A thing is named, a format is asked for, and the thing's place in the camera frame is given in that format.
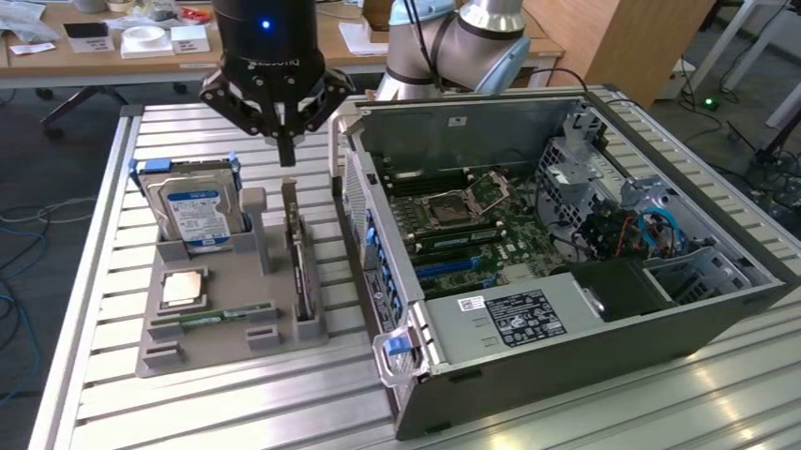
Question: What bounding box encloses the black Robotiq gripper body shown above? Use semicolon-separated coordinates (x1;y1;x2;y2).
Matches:
211;0;327;142

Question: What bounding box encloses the black low-profile graphics card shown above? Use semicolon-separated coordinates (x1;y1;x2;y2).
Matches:
279;176;318;325

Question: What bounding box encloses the plain white box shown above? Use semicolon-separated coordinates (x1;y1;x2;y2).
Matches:
170;24;211;55

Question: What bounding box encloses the stack of white papers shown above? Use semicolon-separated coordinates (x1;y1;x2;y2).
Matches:
337;20;391;58

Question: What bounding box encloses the brown cardboard box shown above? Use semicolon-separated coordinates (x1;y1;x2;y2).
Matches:
362;0;394;30

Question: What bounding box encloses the white box with tape roll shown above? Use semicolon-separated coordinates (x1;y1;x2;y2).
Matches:
119;24;178;60

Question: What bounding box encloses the hard disk with blue caddy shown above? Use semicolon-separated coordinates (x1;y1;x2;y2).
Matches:
130;152;247;250

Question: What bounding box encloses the black office chair base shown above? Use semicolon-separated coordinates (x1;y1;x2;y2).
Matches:
35;82;191;139

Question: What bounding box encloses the white box with black top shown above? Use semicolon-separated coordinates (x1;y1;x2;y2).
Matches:
63;22;116;54

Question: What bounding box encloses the CPU socket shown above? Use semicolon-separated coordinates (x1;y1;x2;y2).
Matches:
421;189;489;232

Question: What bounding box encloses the metal socket cover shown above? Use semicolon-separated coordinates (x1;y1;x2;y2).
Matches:
466;168;513;216

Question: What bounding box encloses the clear plastic bag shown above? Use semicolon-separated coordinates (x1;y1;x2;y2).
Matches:
0;1;62;44

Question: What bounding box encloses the grey plastic parts rack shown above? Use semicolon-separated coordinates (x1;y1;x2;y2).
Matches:
135;186;331;379

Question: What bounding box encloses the silver CPU chip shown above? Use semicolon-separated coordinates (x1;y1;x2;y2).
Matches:
160;270;207;309

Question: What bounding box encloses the blue expansion slot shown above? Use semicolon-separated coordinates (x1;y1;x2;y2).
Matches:
414;256;485;278

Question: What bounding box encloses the silver perforated drive cage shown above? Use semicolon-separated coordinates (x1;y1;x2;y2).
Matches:
535;135;628;224

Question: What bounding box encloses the green motherboard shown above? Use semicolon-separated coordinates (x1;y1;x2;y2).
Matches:
379;157;574;301

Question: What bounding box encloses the green RAM stick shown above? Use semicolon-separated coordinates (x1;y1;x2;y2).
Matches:
152;303;276;330

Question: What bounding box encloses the wooden cabinet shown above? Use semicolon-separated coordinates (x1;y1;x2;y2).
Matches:
522;0;718;110

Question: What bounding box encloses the blue case latch tab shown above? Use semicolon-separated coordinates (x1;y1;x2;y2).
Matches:
383;336;413;361

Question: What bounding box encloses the grey power supply unit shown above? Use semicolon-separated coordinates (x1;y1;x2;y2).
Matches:
410;273;613;367

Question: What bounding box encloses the white floor box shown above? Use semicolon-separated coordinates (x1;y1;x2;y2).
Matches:
665;57;700;102

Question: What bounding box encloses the open grey PC case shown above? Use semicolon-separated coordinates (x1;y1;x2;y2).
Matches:
330;85;801;442

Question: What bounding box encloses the silver disk bay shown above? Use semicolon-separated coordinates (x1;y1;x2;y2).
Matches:
642;245;753;305

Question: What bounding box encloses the black tripod stand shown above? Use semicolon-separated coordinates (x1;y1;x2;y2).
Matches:
728;118;801;203

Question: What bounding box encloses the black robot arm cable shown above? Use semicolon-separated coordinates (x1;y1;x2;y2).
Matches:
402;0;453;94

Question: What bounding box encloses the white floor cable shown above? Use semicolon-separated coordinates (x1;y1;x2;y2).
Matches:
0;195;96;226

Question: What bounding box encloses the black cable behind case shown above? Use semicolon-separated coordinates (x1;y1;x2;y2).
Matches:
518;67;592;94

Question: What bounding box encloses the silver hinged bracket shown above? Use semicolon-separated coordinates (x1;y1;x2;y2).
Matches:
618;176;682;211

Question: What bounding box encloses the red wire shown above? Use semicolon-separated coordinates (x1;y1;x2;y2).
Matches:
613;212;638;258

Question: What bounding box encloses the blue floor cable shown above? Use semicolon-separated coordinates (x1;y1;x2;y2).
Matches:
0;223;51;405

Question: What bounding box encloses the blue wire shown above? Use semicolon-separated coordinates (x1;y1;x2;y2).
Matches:
636;204;692;258

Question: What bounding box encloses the white table frame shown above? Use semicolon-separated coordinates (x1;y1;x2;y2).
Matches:
681;0;801;128

